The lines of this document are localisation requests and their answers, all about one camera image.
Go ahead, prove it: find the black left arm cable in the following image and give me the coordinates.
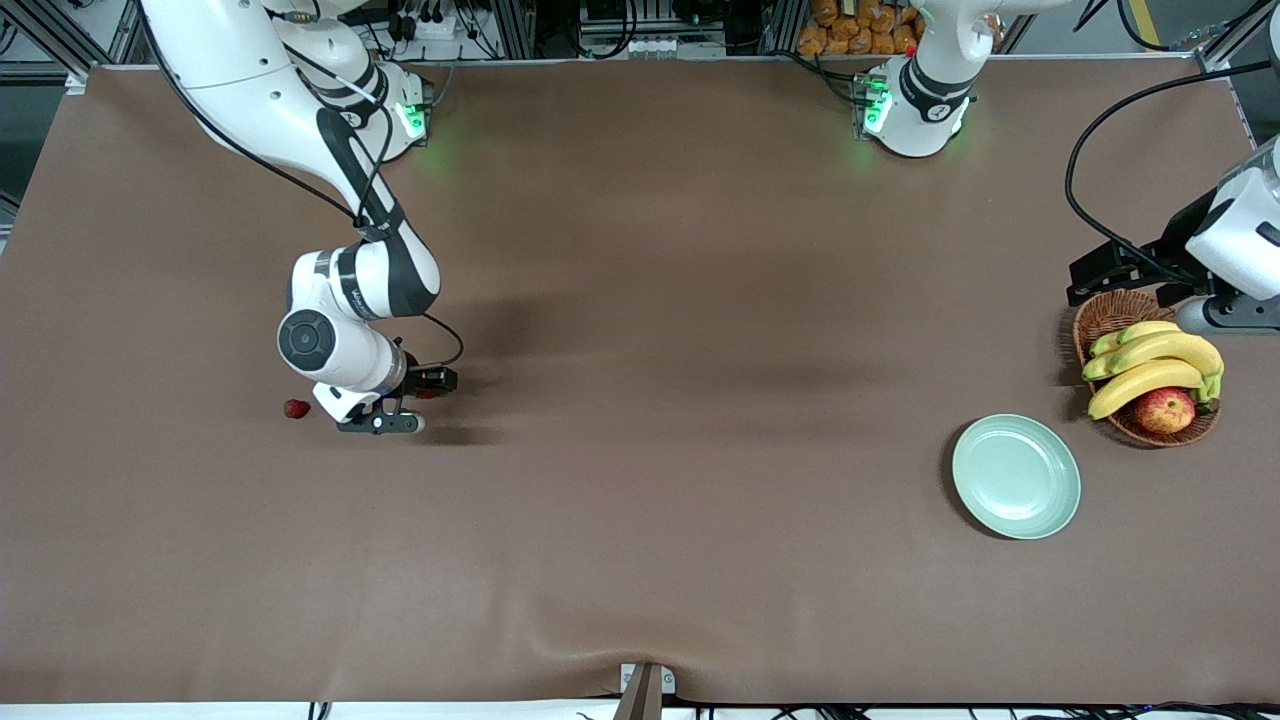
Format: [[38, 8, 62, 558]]
[[1064, 60, 1280, 263]]

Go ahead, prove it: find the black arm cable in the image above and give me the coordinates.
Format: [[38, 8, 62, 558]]
[[140, 0, 465, 371], [1064, 60, 1280, 263]]

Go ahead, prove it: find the grey metal table bracket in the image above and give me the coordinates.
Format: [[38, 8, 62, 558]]
[[618, 662, 677, 720]]

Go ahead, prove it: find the red yellow apple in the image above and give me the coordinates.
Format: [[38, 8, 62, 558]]
[[1133, 387, 1198, 435]]

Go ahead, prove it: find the aluminium frame post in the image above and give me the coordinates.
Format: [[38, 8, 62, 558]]
[[1195, 0, 1280, 76], [18, 0, 101, 93]]

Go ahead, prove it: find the green-tipped yellow banana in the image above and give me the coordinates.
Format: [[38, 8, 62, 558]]
[[1082, 330, 1225, 382], [1090, 320, 1193, 358]]

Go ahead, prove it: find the brown table cover mat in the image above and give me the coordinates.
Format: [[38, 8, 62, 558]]
[[0, 55, 1280, 706]]

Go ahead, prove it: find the bag of orange buns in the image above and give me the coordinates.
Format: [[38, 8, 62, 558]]
[[796, 0, 926, 57]]

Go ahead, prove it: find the mint green round plate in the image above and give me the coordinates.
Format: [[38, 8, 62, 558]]
[[951, 414, 1082, 541]]

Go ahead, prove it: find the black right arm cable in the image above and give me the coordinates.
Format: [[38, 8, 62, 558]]
[[140, 0, 465, 371]]

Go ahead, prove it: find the brown wicker basket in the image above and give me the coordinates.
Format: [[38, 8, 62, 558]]
[[1073, 289, 1222, 448]]

